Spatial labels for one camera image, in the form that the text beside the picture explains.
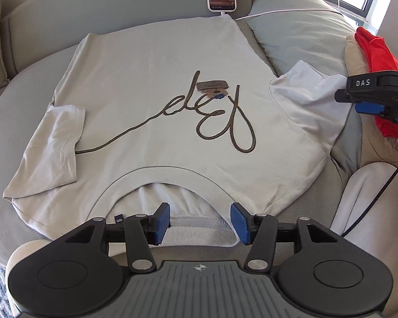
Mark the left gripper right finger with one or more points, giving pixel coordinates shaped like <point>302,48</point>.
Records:
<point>260,232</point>

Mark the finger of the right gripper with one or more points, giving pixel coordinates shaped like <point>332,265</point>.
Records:
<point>370,108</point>
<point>343,96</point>

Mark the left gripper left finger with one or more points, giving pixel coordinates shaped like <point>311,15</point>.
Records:
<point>143,230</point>

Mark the cream t-shirt with script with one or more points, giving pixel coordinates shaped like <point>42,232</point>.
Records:
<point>127,128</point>

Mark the grey pillow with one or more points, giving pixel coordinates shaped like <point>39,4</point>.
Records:
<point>282,32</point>

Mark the white trousers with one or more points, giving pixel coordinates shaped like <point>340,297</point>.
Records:
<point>377,232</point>

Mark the brown hang tag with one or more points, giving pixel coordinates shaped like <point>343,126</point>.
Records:
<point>213,89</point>

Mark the grey sofa back cushion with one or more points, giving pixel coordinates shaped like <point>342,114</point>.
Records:
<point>34,29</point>

